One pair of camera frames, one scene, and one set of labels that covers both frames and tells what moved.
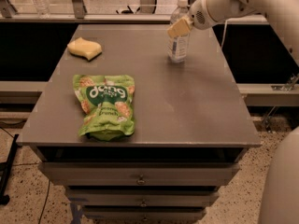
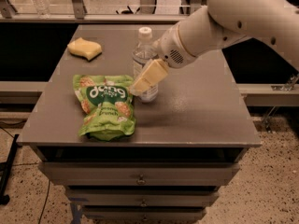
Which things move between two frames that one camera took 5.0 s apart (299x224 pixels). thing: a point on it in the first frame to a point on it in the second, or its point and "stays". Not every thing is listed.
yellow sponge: (85, 49) stays
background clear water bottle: (40, 1) stays
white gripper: (202, 12) to (169, 49)
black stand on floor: (4, 174) stays
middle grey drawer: (141, 197) stays
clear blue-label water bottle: (177, 45) to (143, 53)
